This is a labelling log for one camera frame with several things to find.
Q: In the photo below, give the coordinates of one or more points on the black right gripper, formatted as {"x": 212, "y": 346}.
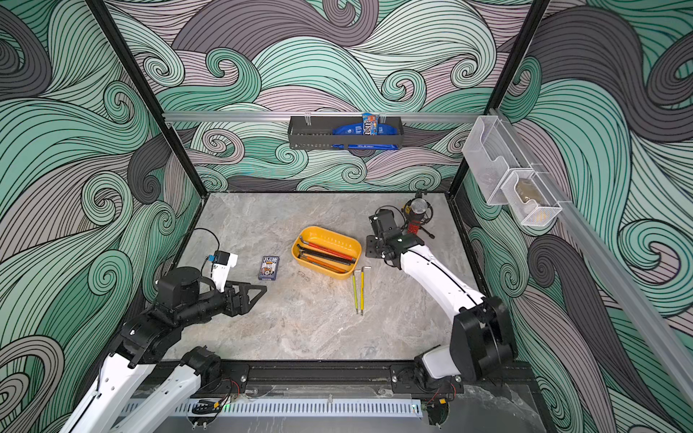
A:
{"x": 374, "y": 246}

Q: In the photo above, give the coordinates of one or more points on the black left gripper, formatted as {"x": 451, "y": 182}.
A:
{"x": 242, "y": 306}

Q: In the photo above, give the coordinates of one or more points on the red hex key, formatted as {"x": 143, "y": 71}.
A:
{"x": 327, "y": 250}

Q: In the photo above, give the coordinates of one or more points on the black hex key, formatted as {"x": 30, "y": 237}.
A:
{"x": 326, "y": 256}

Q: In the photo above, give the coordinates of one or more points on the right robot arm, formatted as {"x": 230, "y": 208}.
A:
{"x": 482, "y": 339}

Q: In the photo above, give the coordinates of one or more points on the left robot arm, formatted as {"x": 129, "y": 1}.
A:
{"x": 185, "y": 297}

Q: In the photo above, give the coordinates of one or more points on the blue playing cards box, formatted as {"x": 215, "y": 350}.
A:
{"x": 268, "y": 268}

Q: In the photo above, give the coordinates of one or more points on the yellow plastic storage box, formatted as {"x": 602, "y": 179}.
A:
{"x": 333, "y": 240}

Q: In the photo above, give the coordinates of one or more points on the black tripod microphone stand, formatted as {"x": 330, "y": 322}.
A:
{"x": 418, "y": 212}

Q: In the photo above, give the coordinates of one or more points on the blue snack packet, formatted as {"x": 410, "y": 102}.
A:
{"x": 370, "y": 134}

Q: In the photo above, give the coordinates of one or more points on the small clear bin with contents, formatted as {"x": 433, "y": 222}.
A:
{"x": 531, "y": 201}

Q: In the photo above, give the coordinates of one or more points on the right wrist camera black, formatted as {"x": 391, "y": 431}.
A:
{"x": 384, "y": 225}

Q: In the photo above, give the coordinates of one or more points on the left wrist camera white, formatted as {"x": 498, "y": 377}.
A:
{"x": 221, "y": 264}

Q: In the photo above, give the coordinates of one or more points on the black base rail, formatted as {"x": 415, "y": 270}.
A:
{"x": 260, "y": 378}

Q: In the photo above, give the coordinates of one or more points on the black frame corner post left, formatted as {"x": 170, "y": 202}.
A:
{"x": 118, "y": 43}

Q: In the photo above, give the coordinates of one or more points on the black frame corner post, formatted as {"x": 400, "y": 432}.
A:
{"x": 118, "y": 43}
{"x": 514, "y": 25}

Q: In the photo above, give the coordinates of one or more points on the white slotted cable duct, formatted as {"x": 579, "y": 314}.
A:
{"x": 329, "y": 407}

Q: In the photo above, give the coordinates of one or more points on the black wall shelf basket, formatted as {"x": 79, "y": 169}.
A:
{"x": 316, "y": 134}

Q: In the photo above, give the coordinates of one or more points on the clear plastic wall bin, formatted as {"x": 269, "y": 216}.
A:
{"x": 492, "y": 152}

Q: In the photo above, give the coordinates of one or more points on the aluminium back rail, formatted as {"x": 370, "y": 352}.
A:
{"x": 277, "y": 116}

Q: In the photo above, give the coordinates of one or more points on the black frame corner post right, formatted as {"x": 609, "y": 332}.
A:
{"x": 514, "y": 25}

